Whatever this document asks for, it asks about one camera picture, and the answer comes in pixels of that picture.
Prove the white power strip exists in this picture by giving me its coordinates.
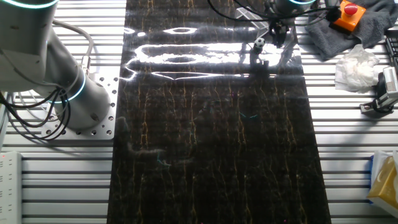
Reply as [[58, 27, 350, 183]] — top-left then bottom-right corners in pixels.
[[0, 151, 23, 224]]

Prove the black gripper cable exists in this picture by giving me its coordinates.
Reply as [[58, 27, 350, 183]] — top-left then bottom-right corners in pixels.
[[206, 0, 274, 23]]

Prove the orange emergency stop button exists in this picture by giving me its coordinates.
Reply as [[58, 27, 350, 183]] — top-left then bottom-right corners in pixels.
[[330, 0, 367, 34]]

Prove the white mesh goal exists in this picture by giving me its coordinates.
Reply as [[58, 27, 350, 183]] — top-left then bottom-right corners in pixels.
[[235, 6, 271, 40]]

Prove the white blue tissue pack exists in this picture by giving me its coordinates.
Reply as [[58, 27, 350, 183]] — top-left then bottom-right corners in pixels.
[[368, 150, 398, 210]]

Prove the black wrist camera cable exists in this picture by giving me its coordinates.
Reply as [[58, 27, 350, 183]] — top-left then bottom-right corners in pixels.
[[233, 0, 335, 27]]

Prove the grey cable with metal connector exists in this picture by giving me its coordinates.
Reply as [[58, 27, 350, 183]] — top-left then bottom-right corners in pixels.
[[51, 18, 95, 75]]

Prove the black gold-veined marble mat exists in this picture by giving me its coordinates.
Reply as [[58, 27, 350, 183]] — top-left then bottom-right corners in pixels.
[[107, 0, 332, 224]]

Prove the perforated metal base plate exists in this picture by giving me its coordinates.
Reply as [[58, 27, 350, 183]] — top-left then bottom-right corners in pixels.
[[41, 73, 119, 141]]

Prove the black keyboard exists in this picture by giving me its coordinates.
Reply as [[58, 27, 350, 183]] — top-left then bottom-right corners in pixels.
[[384, 26, 398, 68]]

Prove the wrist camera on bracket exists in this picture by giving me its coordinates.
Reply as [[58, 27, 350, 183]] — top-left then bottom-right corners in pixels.
[[323, 6, 343, 22]]

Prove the grey towel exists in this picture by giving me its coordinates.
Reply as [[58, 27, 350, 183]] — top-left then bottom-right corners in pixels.
[[304, 0, 398, 62]]

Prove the yellow tissue pack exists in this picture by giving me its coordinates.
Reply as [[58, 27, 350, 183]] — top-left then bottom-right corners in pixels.
[[367, 155, 398, 203]]

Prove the black cable bundle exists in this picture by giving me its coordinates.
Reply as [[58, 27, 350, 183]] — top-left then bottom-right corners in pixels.
[[0, 88, 72, 142]]

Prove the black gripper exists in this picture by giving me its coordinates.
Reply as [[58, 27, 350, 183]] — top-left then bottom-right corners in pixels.
[[269, 18, 289, 48]]

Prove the crumpled white tissue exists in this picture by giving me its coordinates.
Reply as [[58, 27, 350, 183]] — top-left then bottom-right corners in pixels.
[[334, 43, 389, 93]]

